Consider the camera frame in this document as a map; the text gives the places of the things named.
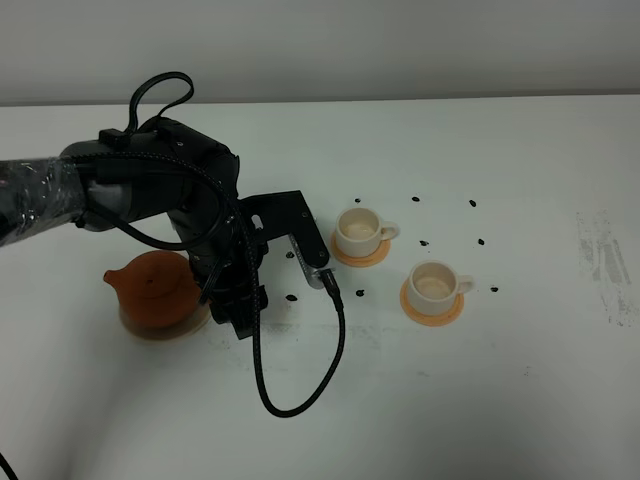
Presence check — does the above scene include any black braided camera cable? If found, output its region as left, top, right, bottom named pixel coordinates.
left=79, top=71, right=349, bottom=418

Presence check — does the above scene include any orange coaster rear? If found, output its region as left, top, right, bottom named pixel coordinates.
left=331, top=233, right=391, bottom=268

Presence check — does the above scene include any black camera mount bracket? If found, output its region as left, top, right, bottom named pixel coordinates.
left=240, top=190, right=330, bottom=269

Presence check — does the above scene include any white teacup front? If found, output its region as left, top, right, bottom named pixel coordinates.
left=406, top=260, right=475, bottom=316

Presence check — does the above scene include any white teacup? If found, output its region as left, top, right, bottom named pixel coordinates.
left=335, top=207, right=400, bottom=257
left=406, top=260, right=475, bottom=316

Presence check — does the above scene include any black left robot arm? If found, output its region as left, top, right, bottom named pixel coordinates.
left=1, top=117, right=266, bottom=338

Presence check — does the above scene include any brown clay teapot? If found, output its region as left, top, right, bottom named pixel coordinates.
left=103, top=250, right=200, bottom=329

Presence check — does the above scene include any orange coaster front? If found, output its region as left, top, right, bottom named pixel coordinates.
left=399, top=281, right=465, bottom=327

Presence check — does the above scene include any orange coaster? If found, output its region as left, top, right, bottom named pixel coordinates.
left=399, top=281, right=465, bottom=327
left=331, top=233, right=391, bottom=268

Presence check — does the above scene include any white teacup rear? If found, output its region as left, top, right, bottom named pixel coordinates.
left=335, top=207, right=400, bottom=257

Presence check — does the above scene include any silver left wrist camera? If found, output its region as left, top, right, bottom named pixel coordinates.
left=289, top=234, right=336, bottom=290

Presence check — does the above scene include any beige round teapot coaster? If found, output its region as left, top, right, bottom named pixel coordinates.
left=118, top=306, right=211, bottom=343

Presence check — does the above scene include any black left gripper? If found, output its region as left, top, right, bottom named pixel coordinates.
left=79, top=116, right=268, bottom=339

